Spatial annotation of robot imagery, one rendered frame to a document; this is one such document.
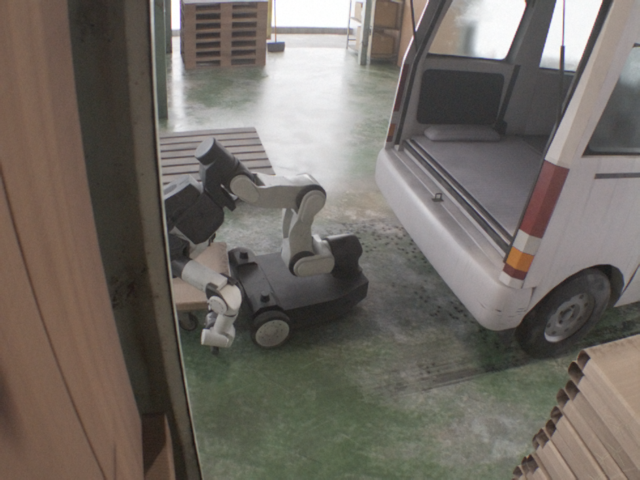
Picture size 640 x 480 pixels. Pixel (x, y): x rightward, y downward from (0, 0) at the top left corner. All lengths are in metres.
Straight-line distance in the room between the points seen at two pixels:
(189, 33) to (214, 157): 4.95
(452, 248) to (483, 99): 1.26
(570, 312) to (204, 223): 1.74
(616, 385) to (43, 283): 1.01
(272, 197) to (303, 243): 0.31
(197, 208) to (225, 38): 5.05
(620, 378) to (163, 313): 0.88
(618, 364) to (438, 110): 2.33
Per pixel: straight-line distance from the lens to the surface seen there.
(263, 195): 2.18
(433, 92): 3.13
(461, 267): 2.32
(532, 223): 2.03
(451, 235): 2.39
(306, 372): 2.34
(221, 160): 2.09
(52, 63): 0.34
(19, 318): 0.23
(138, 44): 0.41
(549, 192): 1.98
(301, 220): 2.29
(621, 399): 1.08
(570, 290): 2.42
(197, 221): 2.13
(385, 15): 7.75
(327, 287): 2.53
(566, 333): 2.72
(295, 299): 2.45
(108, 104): 0.47
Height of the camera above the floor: 1.73
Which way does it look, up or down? 33 degrees down
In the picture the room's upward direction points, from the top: 4 degrees clockwise
